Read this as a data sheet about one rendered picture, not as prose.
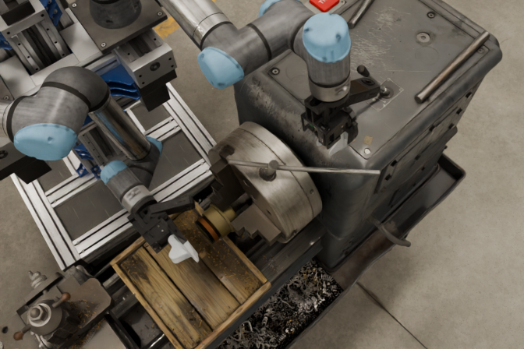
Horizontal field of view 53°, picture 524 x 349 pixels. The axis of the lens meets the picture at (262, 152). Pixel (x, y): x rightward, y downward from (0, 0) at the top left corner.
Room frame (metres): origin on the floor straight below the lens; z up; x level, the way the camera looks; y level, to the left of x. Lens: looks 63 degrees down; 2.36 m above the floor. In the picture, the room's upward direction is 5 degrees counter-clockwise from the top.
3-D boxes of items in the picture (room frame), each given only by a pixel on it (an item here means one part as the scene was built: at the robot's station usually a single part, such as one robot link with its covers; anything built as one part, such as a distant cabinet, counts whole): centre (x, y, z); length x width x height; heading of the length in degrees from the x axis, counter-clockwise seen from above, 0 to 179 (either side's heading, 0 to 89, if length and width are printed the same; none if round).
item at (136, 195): (0.55, 0.34, 1.08); 0.08 x 0.05 x 0.08; 128
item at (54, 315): (0.26, 0.53, 1.13); 0.08 x 0.08 x 0.03
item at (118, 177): (0.61, 0.38, 1.07); 0.11 x 0.08 x 0.09; 38
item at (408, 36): (0.82, -0.30, 1.06); 0.59 x 0.48 x 0.39; 128
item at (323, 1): (1.01, -0.21, 1.26); 0.06 x 0.06 x 0.02; 38
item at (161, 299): (0.39, 0.23, 0.89); 0.36 x 0.30 x 0.04; 38
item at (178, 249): (0.40, 0.23, 1.09); 0.09 x 0.06 x 0.03; 38
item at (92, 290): (0.28, 0.51, 0.99); 0.20 x 0.10 x 0.05; 128
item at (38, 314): (0.26, 0.53, 1.17); 0.04 x 0.04 x 0.03
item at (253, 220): (0.44, 0.02, 1.08); 0.12 x 0.11 x 0.05; 38
